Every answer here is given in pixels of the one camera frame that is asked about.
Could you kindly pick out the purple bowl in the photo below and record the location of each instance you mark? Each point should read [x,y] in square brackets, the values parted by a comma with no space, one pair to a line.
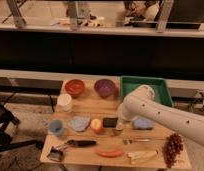
[104,87]

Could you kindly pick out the silver fork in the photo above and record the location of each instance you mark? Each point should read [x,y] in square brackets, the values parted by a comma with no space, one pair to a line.
[130,141]

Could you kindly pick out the blue sponge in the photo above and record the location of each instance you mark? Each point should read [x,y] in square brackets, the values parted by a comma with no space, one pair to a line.
[142,124]

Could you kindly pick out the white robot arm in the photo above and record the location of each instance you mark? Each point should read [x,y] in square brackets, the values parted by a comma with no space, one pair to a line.
[140,102]

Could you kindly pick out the white cup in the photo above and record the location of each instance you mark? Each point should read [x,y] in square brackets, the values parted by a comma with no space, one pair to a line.
[65,102]

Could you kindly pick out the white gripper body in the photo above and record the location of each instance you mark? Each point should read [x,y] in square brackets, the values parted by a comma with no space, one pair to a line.
[124,116]

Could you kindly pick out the orange carrot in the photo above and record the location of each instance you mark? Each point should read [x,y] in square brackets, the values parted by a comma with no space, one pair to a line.
[110,154]

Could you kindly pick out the blue cup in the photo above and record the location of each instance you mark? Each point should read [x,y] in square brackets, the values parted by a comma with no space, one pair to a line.
[56,127]

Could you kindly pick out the green plastic tray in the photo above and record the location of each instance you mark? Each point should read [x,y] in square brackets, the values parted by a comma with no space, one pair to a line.
[159,85]

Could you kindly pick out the red bowl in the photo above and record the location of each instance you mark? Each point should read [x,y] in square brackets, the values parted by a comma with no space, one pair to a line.
[75,87]

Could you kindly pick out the grey blue cloth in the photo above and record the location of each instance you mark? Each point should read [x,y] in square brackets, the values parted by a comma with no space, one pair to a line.
[79,123]

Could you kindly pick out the peach apple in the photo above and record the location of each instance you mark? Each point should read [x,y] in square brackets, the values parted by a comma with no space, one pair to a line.
[97,125]

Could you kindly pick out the yellow banana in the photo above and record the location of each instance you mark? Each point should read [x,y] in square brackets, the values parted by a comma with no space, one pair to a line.
[141,156]

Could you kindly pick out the dark red grapes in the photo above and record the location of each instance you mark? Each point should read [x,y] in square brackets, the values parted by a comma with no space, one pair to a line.
[172,148]

